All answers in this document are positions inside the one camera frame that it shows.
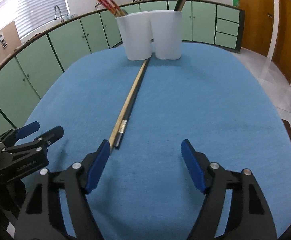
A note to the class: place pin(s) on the window blinds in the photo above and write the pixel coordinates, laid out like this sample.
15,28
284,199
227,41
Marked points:
29,15

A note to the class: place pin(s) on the chrome sink faucet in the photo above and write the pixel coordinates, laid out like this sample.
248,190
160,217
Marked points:
58,14

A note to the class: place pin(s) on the left wooden door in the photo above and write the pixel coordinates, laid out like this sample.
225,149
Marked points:
258,25

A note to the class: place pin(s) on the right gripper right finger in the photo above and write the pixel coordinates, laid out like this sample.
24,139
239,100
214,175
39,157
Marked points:
249,215

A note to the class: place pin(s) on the blue table cloth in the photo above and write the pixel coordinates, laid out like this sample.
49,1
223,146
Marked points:
207,96

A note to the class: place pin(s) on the wooden door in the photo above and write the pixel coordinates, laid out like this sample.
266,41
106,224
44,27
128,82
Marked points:
258,25
282,51

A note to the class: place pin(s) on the white double utensil holder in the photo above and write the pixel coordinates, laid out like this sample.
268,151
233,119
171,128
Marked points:
155,32

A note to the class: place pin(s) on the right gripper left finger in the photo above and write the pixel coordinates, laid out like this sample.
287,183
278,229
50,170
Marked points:
41,216

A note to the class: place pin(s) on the brown board with switches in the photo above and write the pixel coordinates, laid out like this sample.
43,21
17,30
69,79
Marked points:
0,50

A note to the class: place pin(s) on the right wooden door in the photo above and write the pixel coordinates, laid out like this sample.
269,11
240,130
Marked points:
282,51

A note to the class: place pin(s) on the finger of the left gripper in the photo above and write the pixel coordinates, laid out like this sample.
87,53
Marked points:
49,137
27,130

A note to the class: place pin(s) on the green lower kitchen cabinets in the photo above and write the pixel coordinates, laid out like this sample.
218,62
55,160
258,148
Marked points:
29,70

